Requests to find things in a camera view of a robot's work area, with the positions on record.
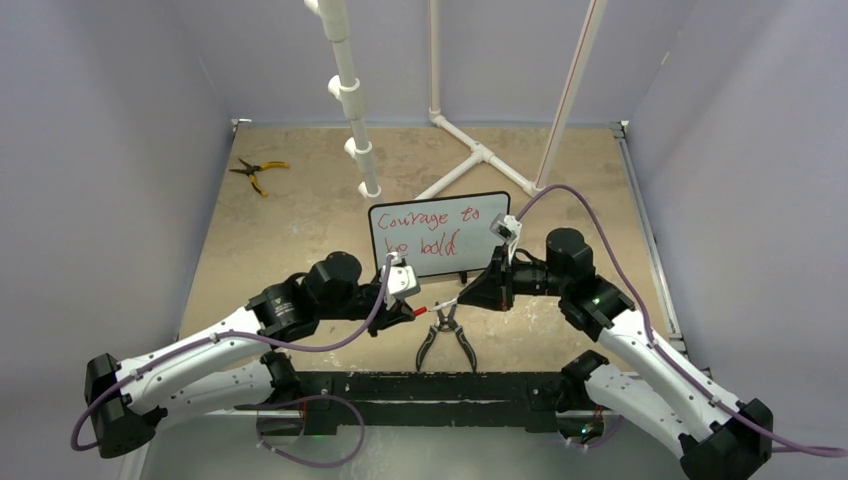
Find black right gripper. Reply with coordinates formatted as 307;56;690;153
458;244;568;311

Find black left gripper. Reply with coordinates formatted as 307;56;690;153
318;277;415;336

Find black framed whiteboard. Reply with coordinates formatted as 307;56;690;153
367;191;511;278

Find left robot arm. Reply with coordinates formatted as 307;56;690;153
70;251;420;459

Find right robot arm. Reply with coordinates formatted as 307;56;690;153
458;228;774;479

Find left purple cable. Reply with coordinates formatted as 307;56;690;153
70;254;399;453

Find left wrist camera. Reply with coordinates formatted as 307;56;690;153
380;252;421;307

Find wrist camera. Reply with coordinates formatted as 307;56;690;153
380;252;421;307
490;213;522;264

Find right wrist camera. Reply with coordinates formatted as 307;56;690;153
490;213;522;264

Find black grey wire stripper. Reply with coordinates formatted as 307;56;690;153
415;301;479;374

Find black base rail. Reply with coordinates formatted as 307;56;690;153
259;352;596;435

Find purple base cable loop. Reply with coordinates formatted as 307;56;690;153
254;394;367;469

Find yellow handled needle-nose pliers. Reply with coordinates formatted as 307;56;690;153
229;158;290;198

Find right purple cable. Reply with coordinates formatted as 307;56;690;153
515;184;848;460

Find metal corner bracket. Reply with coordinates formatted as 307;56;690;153
231;118;253;134

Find white PVC pipe frame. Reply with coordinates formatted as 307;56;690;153
304;0;608;204

